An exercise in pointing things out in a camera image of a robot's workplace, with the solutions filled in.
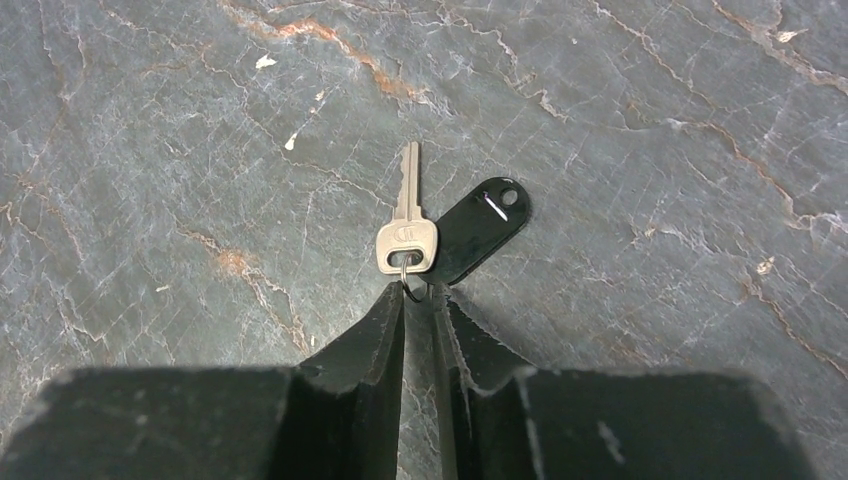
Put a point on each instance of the silver brass key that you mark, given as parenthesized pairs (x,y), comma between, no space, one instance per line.
(408,230)

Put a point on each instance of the black key tag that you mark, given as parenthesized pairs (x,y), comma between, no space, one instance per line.
(476,227)

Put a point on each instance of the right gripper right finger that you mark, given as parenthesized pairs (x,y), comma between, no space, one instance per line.
(487,426)

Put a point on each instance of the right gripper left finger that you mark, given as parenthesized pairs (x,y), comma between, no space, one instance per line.
(342,408)

